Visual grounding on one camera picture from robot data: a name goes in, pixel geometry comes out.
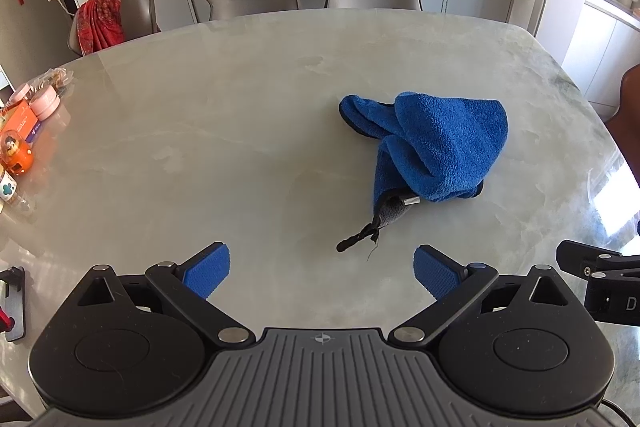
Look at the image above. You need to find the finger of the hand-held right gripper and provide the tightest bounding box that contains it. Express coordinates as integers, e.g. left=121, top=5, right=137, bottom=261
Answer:
left=556, top=239, right=640, bottom=280

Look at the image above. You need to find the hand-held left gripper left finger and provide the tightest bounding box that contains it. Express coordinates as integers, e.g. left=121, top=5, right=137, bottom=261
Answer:
left=75, top=243, right=254, bottom=349

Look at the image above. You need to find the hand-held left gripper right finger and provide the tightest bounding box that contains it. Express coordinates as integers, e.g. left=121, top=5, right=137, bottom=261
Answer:
left=389, top=244, right=571, bottom=349

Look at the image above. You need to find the blue and grey towel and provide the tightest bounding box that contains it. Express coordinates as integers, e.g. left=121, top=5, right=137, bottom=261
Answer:
left=336, top=91, right=510, bottom=254

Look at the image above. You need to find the brown chair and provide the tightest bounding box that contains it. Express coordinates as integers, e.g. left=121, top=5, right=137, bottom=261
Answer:
left=604, top=63, right=640, bottom=180

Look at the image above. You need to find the grey phone stand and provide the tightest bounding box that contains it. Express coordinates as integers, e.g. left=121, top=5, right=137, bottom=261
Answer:
left=0, top=265, right=26, bottom=341

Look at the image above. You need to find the white cup with flower print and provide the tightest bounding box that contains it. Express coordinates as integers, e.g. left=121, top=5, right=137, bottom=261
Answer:
left=0, top=169, right=19, bottom=204

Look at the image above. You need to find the orange toy figure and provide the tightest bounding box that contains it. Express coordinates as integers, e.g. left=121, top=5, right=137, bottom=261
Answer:
left=0, top=132, right=35, bottom=176

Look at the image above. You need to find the orange box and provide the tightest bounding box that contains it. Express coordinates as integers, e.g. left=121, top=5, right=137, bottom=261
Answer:
left=0, top=100, right=42, bottom=144

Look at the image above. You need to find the clear snack bag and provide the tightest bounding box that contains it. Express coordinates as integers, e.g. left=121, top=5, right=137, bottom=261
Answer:
left=27, top=67, right=77, bottom=96

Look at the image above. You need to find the red patterned cloth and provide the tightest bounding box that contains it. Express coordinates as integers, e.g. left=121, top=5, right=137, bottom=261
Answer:
left=76, top=0, right=134, bottom=56

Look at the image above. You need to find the black cable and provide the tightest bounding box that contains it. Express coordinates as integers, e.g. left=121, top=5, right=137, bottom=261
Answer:
left=599, top=399, right=632, bottom=427

